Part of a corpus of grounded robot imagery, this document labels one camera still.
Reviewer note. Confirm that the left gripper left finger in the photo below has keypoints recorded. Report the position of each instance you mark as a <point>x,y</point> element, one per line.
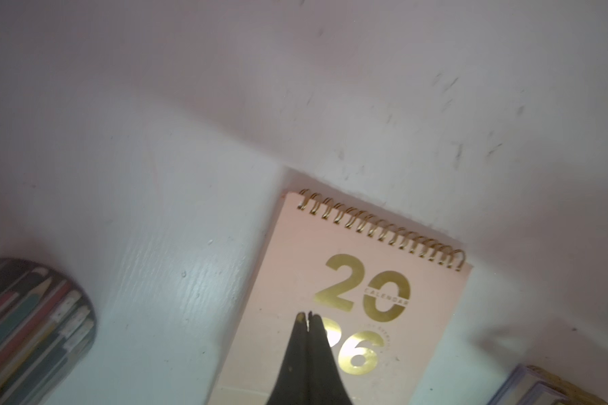
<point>291,386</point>

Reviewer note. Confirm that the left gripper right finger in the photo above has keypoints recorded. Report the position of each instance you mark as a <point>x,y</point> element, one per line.
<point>324,382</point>

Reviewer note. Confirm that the pink 2026 calendar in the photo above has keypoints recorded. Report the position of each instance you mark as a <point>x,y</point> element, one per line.
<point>385,293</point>

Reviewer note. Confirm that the purple calendar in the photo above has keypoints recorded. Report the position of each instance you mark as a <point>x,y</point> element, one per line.
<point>532,385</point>

